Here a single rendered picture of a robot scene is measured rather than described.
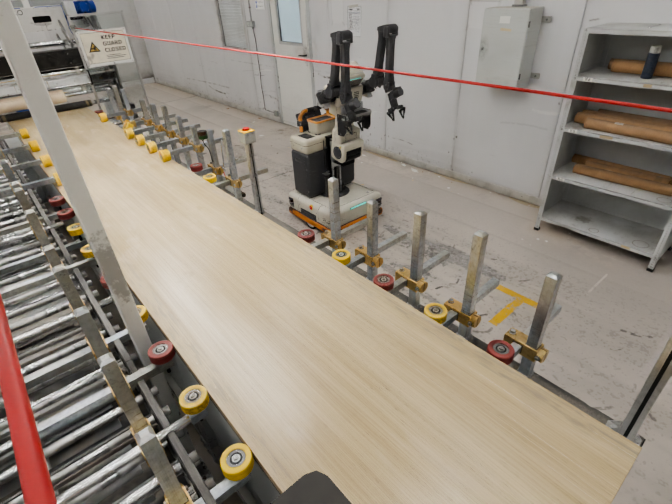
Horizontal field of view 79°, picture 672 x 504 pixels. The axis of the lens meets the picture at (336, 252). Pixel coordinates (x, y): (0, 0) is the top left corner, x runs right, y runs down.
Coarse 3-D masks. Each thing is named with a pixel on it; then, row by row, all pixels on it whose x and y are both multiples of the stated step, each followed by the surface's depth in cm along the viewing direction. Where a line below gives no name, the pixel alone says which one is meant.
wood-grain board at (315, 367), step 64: (64, 128) 370; (64, 192) 248; (128, 192) 243; (192, 192) 239; (128, 256) 184; (192, 256) 181; (256, 256) 179; (320, 256) 176; (192, 320) 146; (256, 320) 144; (320, 320) 143; (384, 320) 141; (256, 384) 121; (320, 384) 120; (384, 384) 119; (448, 384) 118; (512, 384) 117; (256, 448) 104; (320, 448) 103; (384, 448) 103; (448, 448) 102; (512, 448) 101; (576, 448) 100; (640, 448) 99
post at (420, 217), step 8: (416, 216) 151; (424, 216) 151; (416, 224) 153; (424, 224) 153; (416, 232) 155; (424, 232) 155; (416, 240) 156; (424, 240) 157; (416, 248) 158; (416, 256) 160; (416, 264) 162; (416, 272) 164; (416, 280) 166; (416, 296) 171; (416, 304) 173
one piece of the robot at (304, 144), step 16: (304, 112) 347; (304, 144) 338; (320, 144) 346; (304, 160) 347; (320, 160) 353; (304, 176) 356; (320, 176) 360; (336, 176) 367; (352, 176) 386; (304, 192) 367; (320, 192) 368
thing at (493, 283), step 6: (492, 282) 168; (498, 282) 169; (480, 288) 165; (486, 288) 165; (492, 288) 167; (480, 294) 162; (486, 294) 165; (450, 312) 154; (456, 312) 154; (450, 318) 151; (456, 318) 155; (444, 324) 150
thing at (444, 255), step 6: (444, 252) 184; (432, 258) 181; (438, 258) 180; (444, 258) 183; (426, 264) 177; (432, 264) 178; (438, 264) 181; (426, 270) 176; (396, 282) 168; (402, 282) 167; (396, 288) 166
